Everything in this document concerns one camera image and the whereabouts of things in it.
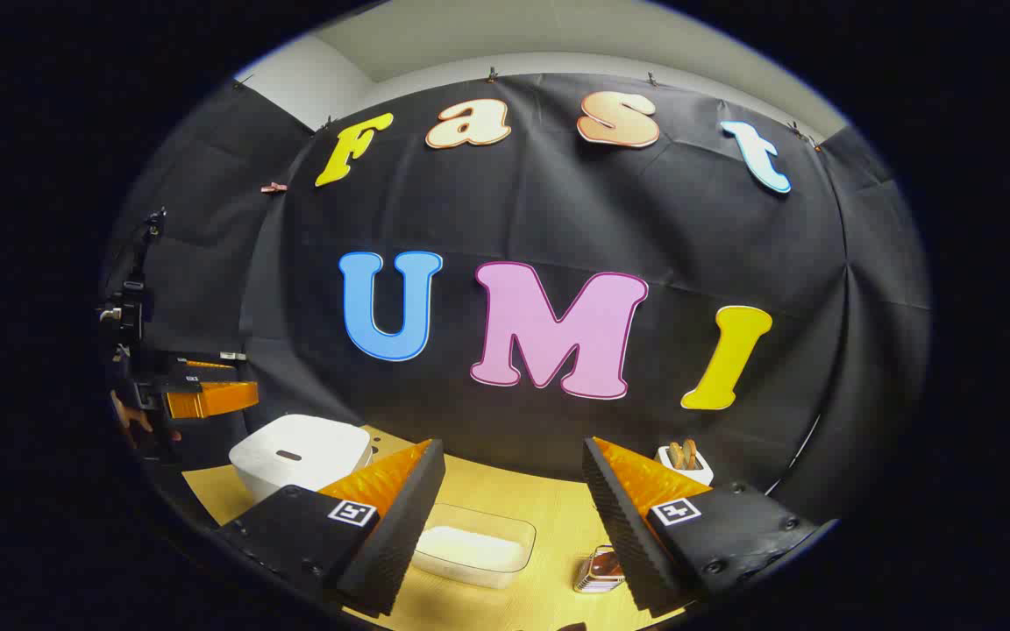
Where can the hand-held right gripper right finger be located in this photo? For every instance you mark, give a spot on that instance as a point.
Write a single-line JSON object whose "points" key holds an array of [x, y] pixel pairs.
{"points": [[623, 526]]}

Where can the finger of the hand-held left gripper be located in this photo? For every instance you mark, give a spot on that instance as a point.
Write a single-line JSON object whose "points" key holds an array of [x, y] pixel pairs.
{"points": [[207, 399], [207, 362]]}

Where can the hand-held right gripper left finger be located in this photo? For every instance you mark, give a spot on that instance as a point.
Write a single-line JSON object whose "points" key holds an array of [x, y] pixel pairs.
{"points": [[400, 535]]}

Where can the white rice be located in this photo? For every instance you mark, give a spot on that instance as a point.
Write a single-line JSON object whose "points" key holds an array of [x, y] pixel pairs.
{"points": [[470, 548]]}

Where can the white rice cooker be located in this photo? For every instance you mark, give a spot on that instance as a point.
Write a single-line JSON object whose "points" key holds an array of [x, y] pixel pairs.
{"points": [[295, 443]]}

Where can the brown toast slice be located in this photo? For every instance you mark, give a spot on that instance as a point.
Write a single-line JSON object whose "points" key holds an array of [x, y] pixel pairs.
{"points": [[676, 456], [690, 453]]}

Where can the white toaster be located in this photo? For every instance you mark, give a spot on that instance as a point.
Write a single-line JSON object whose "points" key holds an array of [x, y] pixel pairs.
{"points": [[698, 473]]}

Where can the clear plastic container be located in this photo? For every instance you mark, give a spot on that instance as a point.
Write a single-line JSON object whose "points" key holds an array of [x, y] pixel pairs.
{"points": [[505, 517]]}

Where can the pink cloth clip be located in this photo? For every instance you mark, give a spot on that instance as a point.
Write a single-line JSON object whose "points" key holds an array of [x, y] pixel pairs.
{"points": [[273, 187]]}

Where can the black backdrop cloth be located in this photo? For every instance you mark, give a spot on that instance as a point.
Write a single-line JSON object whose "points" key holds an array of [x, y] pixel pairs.
{"points": [[558, 219]]}

